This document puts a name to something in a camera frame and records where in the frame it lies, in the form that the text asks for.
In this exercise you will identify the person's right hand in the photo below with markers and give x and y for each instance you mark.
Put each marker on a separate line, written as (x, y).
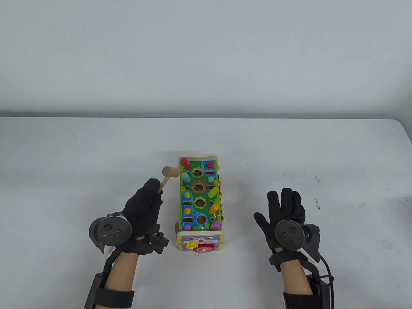
(286, 206)

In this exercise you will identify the person's left hand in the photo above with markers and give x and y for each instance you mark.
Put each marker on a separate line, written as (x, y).
(145, 206)

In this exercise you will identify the wooden toy hammer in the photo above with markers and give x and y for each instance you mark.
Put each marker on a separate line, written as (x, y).
(170, 172)

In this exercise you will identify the colourful wooden whack-a-mole toy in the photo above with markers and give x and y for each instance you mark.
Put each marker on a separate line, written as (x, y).
(201, 239)

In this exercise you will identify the black right forearm box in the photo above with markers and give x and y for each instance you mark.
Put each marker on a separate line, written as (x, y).
(322, 293)

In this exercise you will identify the person's left forearm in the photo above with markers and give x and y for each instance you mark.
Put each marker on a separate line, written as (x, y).
(120, 273)

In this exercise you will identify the black left forearm box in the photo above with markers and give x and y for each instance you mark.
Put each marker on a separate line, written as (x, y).
(93, 289)

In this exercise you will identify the black right hand controller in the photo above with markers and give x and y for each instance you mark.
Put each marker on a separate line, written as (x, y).
(289, 233)

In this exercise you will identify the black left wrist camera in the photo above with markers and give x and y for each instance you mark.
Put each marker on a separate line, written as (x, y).
(159, 240)

